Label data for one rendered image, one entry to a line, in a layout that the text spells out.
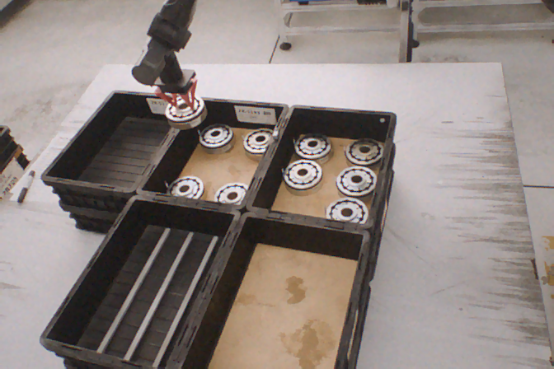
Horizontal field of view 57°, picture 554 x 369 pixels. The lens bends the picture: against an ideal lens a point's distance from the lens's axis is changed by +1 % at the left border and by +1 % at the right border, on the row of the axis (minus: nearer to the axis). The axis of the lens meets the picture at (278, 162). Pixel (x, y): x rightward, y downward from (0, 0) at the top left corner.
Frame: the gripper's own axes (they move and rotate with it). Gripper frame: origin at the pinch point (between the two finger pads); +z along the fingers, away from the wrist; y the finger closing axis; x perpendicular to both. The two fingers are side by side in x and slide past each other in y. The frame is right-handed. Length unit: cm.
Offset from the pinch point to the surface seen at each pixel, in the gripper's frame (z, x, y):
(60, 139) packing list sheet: 35, 10, -69
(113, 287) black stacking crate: 19.6, -43.8, -4.6
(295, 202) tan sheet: 22.0, -9.6, 30.1
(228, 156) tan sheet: 22.4, 3.2, 5.5
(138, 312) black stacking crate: 19, -48, 5
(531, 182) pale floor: 112, 84, 99
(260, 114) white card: 16.6, 15.9, 12.3
